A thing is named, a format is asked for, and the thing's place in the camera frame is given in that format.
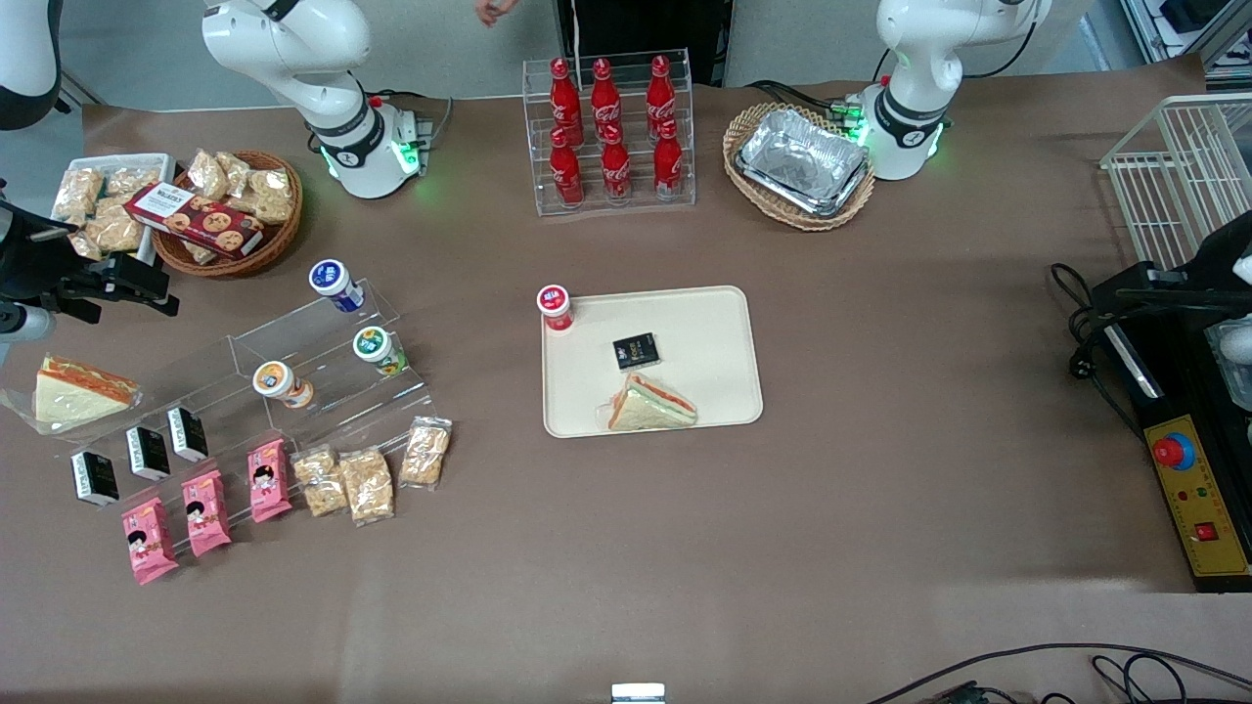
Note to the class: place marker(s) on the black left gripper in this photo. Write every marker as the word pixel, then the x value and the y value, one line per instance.
pixel 1216 262

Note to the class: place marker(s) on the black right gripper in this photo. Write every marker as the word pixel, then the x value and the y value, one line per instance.
pixel 31 262

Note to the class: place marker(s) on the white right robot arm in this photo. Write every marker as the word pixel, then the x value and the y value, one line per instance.
pixel 293 59

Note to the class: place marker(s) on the orange cap gum bottle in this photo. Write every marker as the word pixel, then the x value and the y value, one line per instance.
pixel 282 383

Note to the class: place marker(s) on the blue cap gum bottle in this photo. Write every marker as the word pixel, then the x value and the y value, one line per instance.
pixel 335 284

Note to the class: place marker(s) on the red cap gum bottle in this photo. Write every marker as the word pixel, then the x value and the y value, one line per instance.
pixel 555 308

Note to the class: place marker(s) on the beige plastic tray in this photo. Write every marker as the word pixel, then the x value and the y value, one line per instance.
pixel 704 332

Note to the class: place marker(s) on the person's bare hand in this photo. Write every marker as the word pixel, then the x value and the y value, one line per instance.
pixel 497 10

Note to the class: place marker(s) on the clear bag of crackers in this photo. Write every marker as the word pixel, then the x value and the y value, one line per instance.
pixel 115 231
pixel 86 244
pixel 134 181
pixel 200 252
pixel 207 174
pixel 78 193
pixel 272 191
pixel 237 168

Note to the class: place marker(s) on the red cookie box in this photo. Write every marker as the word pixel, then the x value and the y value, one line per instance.
pixel 196 219

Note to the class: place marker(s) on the clear plastic container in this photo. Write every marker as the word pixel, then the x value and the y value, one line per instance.
pixel 1234 357

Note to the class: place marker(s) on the white rectangular bin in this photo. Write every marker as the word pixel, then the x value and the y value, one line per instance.
pixel 147 162

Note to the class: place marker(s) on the wrapped triangle sandwich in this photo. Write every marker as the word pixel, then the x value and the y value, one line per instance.
pixel 73 401
pixel 653 409

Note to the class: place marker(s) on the dark brown wicker basket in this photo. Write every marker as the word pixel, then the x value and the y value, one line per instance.
pixel 274 244

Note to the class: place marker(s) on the red emergency stop button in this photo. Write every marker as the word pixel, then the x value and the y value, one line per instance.
pixel 1172 451

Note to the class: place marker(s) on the small black white carton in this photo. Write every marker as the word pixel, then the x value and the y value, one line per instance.
pixel 187 434
pixel 148 454
pixel 95 478

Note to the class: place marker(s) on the black machine with yellow panel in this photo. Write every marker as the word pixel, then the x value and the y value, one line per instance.
pixel 1203 489

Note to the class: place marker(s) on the clear acrylic stepped stand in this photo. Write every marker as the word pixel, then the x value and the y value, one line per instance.
pixel 333 411

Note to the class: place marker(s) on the pink cartoon snack pack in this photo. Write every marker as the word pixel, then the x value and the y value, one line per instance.
pixel 269 481
pixel 206 513
pixel 149 541

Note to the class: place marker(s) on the clear wrapped cereal bar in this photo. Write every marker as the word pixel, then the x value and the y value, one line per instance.
pixel 426 453
pixel 321 481
pixel 368 486

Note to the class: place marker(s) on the stacked aluminium foil trays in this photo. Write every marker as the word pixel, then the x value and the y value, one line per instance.
pixel 804 161

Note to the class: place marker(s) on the light wicker basket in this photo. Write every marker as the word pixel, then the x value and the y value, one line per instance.
pixel 743 181

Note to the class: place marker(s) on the red cola bottle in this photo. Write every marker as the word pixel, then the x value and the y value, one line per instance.
pixel 564 98
pixel 605 96
pixel 668 161
pixel 660 93
pixel 615 171
pixel 566 174

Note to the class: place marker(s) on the black box with gold print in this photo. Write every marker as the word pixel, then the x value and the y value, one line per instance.
pixel 636 351

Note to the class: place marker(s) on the clear acrylic bottle rack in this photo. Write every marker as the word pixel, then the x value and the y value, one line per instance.
pixel 636 200

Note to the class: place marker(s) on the dark clothed person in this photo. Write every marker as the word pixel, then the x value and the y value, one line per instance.
pixel 646 29

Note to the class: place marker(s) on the red rocker switch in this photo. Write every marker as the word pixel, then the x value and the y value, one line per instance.
pixel 1206 532

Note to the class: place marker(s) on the aluminium frame shelving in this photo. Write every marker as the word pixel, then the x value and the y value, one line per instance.
pixel 1184 29

